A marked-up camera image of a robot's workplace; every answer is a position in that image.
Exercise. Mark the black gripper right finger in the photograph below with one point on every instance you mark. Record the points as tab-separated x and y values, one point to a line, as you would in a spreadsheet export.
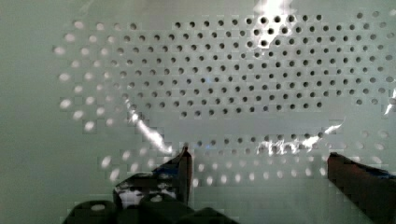
371	189

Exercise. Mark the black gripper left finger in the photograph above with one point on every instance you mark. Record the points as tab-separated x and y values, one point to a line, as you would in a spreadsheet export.
172	178

